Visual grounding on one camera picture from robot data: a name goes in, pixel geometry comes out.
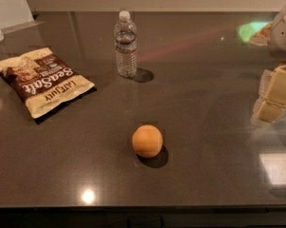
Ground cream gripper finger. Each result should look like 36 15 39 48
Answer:
251 98 284 126

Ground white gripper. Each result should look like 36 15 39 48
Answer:
258 5 286 106

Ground orange fruit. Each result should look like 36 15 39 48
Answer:
131 124 162 158

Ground clear plastic water bottle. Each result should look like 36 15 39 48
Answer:
114 10 138 78

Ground sea salt chips bag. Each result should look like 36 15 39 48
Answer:
0 47 94 119

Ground white board leaning on wall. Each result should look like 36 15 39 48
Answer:
0 0 38 33

